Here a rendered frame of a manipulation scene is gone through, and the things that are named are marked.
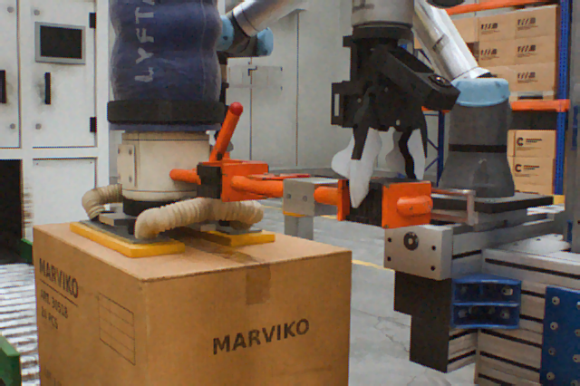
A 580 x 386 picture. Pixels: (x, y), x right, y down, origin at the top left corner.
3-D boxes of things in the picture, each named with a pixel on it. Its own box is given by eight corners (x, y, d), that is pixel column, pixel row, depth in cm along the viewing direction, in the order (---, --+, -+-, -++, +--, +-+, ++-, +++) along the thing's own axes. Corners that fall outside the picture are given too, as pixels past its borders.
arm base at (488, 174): (467, 188, 135) (468, 143, 134) (528, 195, 123) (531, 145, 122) (422, 192, 126) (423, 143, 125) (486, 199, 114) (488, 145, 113)
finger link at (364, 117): (367, 168, 74) (389, 101, 75) (377, 170, 73) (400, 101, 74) (339, 154, 71) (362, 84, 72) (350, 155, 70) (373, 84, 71)
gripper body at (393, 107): (373, 131, 82) (375, 38, 81) (423, 132, 75) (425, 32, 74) (328, 130, 78) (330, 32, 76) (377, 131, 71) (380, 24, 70)
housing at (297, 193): (280, 211, 87) (280, 178, 86) (318, 207, 91) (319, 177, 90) (312, 217, 81) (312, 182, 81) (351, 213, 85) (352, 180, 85)
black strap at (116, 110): (90, 122, 124) (90, 102, 124) (192, 123, 138) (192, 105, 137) (134, 121, 106) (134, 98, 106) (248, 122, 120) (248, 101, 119)
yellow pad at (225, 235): (151, 224, 140) (151, 202, 140) (191, 221, 146) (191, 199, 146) (230, 248, 113) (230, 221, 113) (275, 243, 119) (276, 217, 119)
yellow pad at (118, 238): (68, 231, 129) (68, 207, 128) (113, 227, 135) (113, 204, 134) (130, 259, 102) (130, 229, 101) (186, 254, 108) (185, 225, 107)
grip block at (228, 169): (193, 197, 103) (193, 161, 103) (244, 194, 109) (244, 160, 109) (219, 202, 97) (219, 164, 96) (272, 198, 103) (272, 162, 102)
